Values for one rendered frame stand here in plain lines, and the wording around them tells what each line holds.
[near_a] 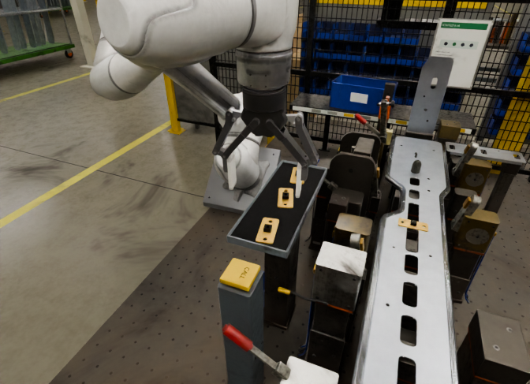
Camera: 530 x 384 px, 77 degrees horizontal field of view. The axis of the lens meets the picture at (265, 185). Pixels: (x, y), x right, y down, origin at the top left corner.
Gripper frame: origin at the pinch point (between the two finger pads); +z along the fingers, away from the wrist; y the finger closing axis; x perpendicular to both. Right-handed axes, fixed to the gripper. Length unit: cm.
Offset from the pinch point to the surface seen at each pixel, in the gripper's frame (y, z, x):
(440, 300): 40.8, 28.5, 3.2
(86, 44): -469, 82, 538
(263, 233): -0.2, 11.9, -0.8
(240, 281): -1.4, 12.2, -14.6
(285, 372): 9.0, 21.4, -24.5
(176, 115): -169, 105, 284
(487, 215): 58, 24, 34
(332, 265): 15.2, 17.3, -2.0
